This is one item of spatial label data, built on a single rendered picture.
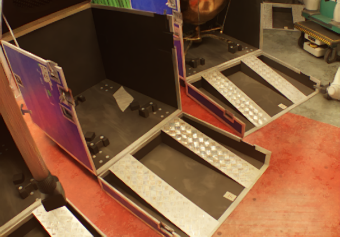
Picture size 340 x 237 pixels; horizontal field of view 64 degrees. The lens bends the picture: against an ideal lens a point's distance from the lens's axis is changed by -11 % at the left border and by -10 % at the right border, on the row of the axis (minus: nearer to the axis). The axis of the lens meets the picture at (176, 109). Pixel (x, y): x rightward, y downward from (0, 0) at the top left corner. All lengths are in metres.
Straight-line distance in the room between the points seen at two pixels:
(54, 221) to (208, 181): 1.03
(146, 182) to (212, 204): 0.44
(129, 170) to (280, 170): 1.04
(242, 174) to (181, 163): 0.45
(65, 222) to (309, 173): 1.65
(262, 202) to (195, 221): 0.46
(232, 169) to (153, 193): 0.57
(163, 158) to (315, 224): 1.15
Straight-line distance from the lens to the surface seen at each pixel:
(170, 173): 2.11
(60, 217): 1.93
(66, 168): 2.42
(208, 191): 2.00
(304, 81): 3.12
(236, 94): 2.73
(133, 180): 1.97
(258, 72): 3.05
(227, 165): 2.10
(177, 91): 2.33
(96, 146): 2.14
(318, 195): 2.10
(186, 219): 1.84
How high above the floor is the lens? 1.58
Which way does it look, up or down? 35 degrees down
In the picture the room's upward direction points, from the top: 6 degrees counter-clockwise
